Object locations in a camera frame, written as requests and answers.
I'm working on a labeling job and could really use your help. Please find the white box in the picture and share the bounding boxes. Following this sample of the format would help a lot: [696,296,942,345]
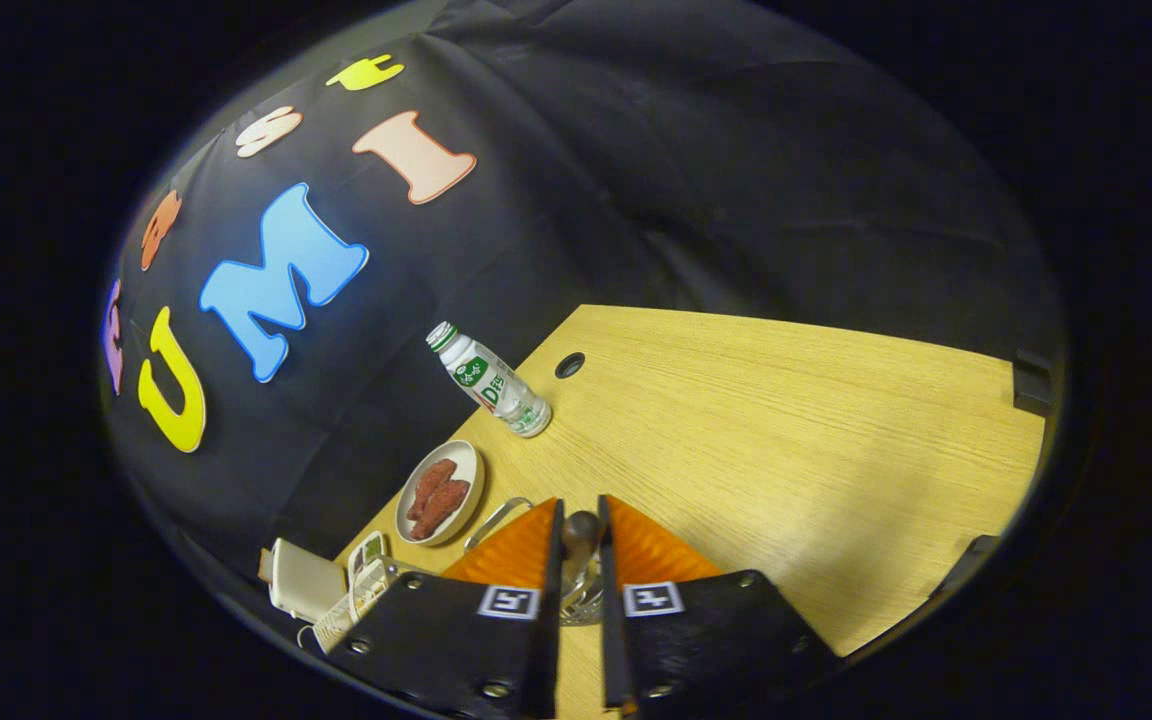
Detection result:
[258,538,349,623]

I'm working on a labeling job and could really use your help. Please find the beige plate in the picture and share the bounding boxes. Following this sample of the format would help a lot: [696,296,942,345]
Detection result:
[394,440,486,547]

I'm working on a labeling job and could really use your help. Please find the black table clamp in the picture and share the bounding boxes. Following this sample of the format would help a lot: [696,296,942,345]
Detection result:
[1012,347,1055,418]

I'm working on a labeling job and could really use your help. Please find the white dish rack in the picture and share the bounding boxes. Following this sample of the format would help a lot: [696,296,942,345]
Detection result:
[298,530,407,654]

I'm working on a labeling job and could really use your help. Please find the white green drink bottle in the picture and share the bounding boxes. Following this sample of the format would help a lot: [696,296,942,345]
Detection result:
[425,321,553,439]

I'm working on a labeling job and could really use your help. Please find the red sausage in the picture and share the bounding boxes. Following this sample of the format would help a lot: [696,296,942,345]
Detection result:
[413,479,472,541]
[406,458,459,522]

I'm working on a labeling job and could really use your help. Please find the dark spoon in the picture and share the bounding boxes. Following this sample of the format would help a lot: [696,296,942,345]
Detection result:
[561,510,605,563]

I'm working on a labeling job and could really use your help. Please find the black backdrop cloth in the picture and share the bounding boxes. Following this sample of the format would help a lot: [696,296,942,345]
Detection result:
[99,0,1069,626]

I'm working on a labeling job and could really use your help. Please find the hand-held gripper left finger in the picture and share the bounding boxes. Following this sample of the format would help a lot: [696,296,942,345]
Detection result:
[321,497,566,720]

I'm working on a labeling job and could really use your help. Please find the small green patterned dish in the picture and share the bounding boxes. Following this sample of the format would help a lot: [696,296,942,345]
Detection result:
[348,531,389,591]

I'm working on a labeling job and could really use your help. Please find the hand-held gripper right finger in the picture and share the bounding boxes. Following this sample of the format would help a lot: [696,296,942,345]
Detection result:
[595,493,843,717]

